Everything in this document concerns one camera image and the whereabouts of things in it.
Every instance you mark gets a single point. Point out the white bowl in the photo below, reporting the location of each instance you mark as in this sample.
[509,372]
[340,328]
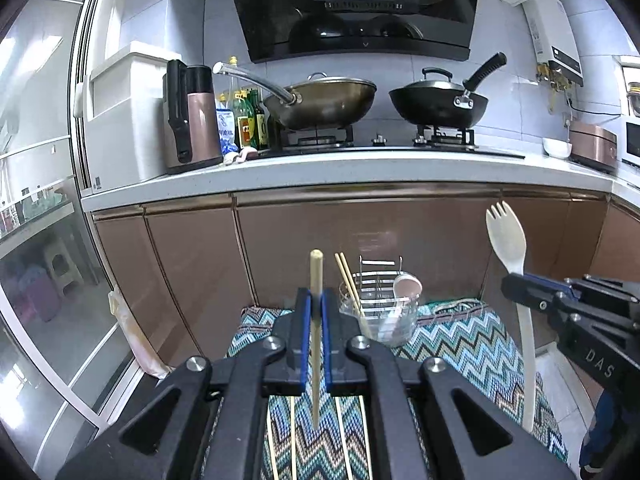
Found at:
[557,149]

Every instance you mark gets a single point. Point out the tall clear bottle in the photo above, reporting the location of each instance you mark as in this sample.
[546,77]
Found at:
[234,72]

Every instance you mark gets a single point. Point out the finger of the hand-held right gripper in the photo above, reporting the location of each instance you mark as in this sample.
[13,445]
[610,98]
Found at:
[530,290]
[602,287]

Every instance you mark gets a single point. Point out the sliding glass door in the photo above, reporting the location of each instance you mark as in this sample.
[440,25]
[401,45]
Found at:
[40,110]

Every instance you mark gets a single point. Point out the black gas stove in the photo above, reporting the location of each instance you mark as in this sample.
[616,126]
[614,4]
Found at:
[390,150]

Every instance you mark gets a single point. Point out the black range hood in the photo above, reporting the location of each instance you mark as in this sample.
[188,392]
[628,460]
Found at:
[350,0]

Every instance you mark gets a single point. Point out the blue salt bag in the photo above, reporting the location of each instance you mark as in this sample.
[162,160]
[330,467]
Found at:
[226,130]

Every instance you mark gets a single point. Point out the cream plastic spork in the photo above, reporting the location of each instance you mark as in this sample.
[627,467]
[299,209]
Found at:
[505,240]

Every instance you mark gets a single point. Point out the pale wooden chopstick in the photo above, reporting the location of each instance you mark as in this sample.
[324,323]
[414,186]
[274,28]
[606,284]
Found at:
[352,282]
[316,270]
[350,292]

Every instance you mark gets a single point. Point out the zigzag patterned cushion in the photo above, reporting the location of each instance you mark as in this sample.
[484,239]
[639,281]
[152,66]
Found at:
[450,340]

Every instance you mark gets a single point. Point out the pinkish white spoon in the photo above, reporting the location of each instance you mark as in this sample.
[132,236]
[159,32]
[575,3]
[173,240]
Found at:
[407,287]

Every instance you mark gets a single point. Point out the yellow label oil bottle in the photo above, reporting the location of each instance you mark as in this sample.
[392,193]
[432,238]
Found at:
[245,125]

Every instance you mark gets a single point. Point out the rose gold electric kettle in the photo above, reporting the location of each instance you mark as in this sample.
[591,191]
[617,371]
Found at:
[202,125]

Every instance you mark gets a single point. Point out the person's right hand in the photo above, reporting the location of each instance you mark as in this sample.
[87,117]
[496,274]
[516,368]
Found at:
[600,435]

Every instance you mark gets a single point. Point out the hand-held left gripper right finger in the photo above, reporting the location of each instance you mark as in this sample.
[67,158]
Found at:
[327,345]

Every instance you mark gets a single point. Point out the white water heater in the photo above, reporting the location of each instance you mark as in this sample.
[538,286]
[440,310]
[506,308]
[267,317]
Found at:
[552,35]

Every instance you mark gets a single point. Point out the brown lower cabinets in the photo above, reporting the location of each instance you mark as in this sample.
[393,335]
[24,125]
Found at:
[200,260]

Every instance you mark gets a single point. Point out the clear glass cup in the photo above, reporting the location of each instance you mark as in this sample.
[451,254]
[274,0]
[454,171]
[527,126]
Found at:
[347,310]

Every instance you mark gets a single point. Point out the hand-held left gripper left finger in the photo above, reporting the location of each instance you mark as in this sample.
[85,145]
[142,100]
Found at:
[301,345]

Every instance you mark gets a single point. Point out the white microwave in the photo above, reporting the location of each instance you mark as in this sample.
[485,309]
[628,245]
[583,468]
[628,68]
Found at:
[632,140]

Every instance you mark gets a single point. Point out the row of bamboo chopsticks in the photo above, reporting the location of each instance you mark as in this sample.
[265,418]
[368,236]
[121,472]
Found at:
[293,435]

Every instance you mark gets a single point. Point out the beige plastic stool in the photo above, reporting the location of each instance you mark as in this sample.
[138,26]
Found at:
[62,265]

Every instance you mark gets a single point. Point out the dark sauce bottle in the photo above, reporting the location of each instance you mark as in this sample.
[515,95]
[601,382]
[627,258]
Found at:
[262,125]

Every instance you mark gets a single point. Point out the glass wok lid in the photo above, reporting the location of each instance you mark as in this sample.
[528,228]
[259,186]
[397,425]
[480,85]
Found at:
[325,80]

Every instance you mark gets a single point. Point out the garlic bulbs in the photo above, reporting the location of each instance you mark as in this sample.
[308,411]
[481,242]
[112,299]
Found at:
[240,156]

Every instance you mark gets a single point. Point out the purple bin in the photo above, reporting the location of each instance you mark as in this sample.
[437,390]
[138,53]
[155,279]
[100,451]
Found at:
[40,295]

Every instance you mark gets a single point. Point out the white storage container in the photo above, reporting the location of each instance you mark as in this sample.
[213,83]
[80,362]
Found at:
[125,120]

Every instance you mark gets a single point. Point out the black wok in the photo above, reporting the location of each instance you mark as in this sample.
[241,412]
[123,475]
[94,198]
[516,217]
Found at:
[435,107]

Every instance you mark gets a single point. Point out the rose gold rice cooker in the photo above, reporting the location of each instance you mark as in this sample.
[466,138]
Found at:
[592,147]

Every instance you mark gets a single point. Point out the white plastic bag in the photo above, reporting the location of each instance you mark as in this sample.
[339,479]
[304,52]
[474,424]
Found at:
[140,340]

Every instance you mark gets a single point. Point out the bronze wok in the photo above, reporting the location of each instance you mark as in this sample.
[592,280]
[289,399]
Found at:
[325,105]

